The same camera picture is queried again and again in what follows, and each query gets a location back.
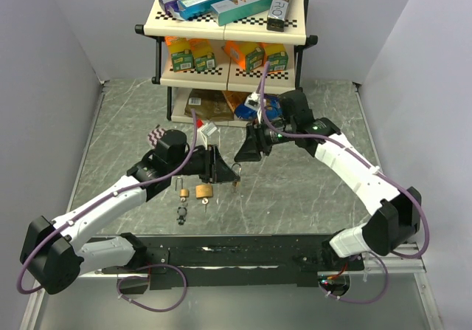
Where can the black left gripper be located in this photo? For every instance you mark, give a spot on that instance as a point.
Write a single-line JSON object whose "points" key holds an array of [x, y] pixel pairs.
{"points": [[217, 170]]}

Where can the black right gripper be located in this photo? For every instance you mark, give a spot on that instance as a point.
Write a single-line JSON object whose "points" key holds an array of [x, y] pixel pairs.
{"points": [[255, 136]]}

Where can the medium brass padlock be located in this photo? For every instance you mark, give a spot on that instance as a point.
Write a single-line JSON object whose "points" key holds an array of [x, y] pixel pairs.
{"points": [[237, 168]]}

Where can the large brass padlock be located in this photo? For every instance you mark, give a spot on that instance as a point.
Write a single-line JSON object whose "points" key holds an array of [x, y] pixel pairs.
{"points": [[203, 191]]}

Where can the small brass padlock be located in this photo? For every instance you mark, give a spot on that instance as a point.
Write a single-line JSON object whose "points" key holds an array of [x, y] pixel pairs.
{"points": [[180, 188]]}

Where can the key with panda keychain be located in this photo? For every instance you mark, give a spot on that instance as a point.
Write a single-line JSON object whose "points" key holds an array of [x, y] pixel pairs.
{"points": [[182, 211]]}

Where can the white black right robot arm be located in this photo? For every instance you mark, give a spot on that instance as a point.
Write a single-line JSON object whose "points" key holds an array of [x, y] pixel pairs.
{"points": [[394, 212]]}

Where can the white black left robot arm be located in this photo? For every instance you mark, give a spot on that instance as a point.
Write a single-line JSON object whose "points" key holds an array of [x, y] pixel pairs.
{"points": [[56, 252]]}

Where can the blue chips bag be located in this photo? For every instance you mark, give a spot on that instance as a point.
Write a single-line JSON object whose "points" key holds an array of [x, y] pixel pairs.
{"points": [[272, 109]]}

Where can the orange snack bag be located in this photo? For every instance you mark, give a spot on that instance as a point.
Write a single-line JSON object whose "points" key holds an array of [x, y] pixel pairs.
{"points": [[234, 99]]}

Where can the brown snack bag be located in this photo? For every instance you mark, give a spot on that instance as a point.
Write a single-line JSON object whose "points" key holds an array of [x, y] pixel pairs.
{"points": [[208, 105]]}

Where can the purple striped sponge pad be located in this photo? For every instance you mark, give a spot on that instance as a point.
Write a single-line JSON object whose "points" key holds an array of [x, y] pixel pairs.
{"points": [[155, 135]]}

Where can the orange green box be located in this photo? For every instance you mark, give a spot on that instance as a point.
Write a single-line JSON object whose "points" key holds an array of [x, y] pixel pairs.
{"points": [[203, 54], [180, 53], [248, 55], [276, 55]]}

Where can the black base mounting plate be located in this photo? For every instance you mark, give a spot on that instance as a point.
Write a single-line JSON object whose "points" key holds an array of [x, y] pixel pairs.
{"points": [[243, 260]]}

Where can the silver RIO box right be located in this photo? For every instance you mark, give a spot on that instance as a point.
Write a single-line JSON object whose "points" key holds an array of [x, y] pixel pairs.
{"points": [[277, 15]]}

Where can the teal RIO box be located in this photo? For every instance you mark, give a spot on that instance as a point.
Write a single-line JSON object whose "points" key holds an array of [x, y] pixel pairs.
{"points": [[227, 11]]}

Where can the blue toothpaste box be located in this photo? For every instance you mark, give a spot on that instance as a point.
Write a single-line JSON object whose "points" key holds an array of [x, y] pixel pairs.
{"points": [[191, 8]]}

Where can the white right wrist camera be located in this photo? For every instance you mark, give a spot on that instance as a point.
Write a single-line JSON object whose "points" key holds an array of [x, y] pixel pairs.
{"points": [[256, 103]]}

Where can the aluminium rail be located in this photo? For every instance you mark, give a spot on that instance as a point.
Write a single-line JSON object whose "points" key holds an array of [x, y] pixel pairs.
{"points": [[395, 264]]}

